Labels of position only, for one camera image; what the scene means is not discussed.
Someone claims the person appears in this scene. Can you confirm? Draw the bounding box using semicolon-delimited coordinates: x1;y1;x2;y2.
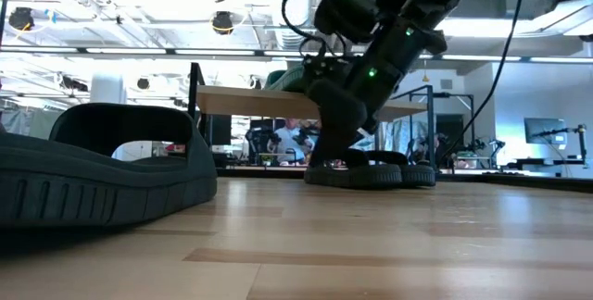
272;118;310;165

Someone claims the wall-mounted monitor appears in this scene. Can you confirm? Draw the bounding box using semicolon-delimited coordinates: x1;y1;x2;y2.
524;118;569;146

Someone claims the black ceiling dome fixture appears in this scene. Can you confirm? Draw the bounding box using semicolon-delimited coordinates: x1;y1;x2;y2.
7;6;36;31
211;10;235;36

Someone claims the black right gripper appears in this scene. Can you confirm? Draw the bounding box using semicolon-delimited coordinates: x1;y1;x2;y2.
300;54;403;163

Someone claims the thin black right gripper cable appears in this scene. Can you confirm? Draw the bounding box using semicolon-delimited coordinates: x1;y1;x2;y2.
280;0;335;58

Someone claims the ceiling light strip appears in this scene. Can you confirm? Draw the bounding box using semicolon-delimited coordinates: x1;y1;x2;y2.
0;45;593;64

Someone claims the wooden shelf with black frame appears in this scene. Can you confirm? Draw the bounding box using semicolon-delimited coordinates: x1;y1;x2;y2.
186;62;436;174

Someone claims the white column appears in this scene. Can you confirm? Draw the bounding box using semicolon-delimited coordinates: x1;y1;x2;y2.
90;76;127;105

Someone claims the silver corrugated air duct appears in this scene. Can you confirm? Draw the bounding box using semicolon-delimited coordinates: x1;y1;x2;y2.
266;0;321;51

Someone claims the green rubber slide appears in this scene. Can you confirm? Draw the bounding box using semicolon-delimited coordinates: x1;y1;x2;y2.
264;69;309;94

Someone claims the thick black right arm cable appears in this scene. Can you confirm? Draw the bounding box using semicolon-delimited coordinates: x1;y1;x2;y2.
438;0;524;165

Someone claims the black rubber slide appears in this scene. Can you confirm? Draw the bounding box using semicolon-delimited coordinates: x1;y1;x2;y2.
304;148;403;189
0;102;219;230
365;150;437;188

